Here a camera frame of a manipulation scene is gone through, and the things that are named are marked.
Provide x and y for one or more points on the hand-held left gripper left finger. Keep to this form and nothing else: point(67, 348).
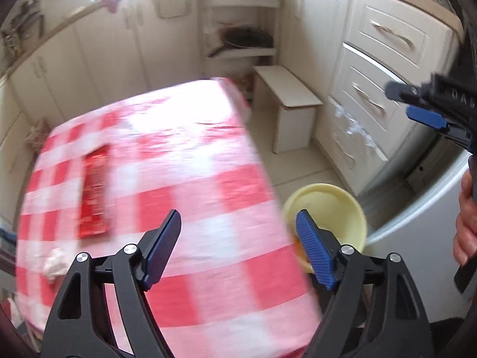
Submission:
point(164, 246)

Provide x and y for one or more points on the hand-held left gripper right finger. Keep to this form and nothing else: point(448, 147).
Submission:
point(315, 250)

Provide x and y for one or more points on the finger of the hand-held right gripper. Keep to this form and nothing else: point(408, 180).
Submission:
point(402, 91)
point(426, 117)

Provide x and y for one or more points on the yellow plastic basin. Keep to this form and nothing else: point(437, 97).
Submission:
point(335, 209)

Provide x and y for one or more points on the person's right hand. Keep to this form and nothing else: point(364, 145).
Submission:
point(467, 223)

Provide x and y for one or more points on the cream drawer cabinet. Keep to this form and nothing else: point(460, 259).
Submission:
point(387, 56)

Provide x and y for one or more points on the red checkered plastic tablecloth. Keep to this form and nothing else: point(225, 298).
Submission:
point(186, 179)

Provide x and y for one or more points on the red snack wrapper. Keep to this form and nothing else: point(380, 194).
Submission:
point(95, 194)

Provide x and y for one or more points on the white appliance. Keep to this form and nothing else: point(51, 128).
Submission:
point(421, 231)

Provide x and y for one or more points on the white crumpled tissue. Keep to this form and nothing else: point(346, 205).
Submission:
point(55, 263)

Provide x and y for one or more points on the small white stool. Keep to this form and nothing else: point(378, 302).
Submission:
point(290, 104)

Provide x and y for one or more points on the dark frying pan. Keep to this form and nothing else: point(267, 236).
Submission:
point(246, 39)

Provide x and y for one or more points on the white corner shelf rack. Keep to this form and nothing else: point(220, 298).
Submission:
point(242, 11)

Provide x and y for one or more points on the cream base cabinets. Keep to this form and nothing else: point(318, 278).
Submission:
point(104, 56)

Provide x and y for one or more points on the white box on cabinet door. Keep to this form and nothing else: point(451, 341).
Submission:
point(170, 3)

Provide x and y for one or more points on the hanging kitchen utensils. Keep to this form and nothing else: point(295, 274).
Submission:
point(22, 30)

